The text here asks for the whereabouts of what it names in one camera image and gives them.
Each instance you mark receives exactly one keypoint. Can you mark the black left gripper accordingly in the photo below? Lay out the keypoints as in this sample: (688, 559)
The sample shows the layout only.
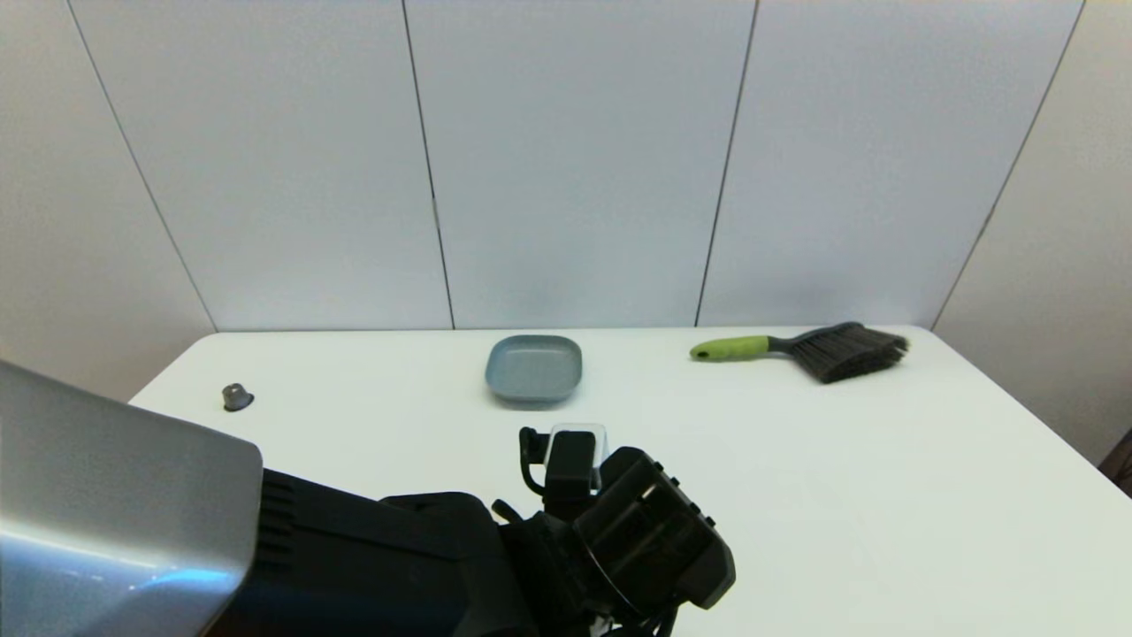
(654, 548)

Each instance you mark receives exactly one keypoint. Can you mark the silver and black left arm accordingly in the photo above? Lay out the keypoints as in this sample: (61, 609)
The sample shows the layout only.
(124, 495)

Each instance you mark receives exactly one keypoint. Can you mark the grey-blue square plate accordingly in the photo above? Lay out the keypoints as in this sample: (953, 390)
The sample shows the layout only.
(533, 370)

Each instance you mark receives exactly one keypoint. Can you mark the dark grey coffee capsule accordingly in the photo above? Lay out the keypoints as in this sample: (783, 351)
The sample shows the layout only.
(237, 398)

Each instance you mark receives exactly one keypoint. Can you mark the brown object beside table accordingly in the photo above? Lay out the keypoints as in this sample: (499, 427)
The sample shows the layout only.
(1121, 464)

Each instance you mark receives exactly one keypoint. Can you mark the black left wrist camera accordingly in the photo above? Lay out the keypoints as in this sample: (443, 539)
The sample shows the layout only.
(570, 469)

